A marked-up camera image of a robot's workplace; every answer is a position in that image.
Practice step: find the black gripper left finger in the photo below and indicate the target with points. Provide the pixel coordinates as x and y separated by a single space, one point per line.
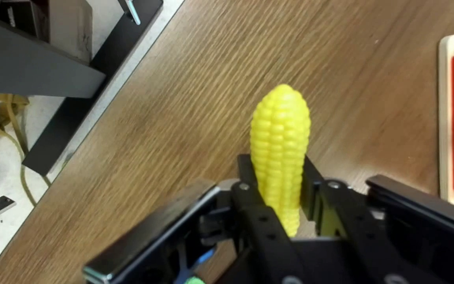
260 237

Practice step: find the black metal cart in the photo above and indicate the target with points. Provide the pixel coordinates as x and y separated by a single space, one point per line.
32 63

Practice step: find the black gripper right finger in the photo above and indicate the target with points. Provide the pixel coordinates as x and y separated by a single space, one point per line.
342 221

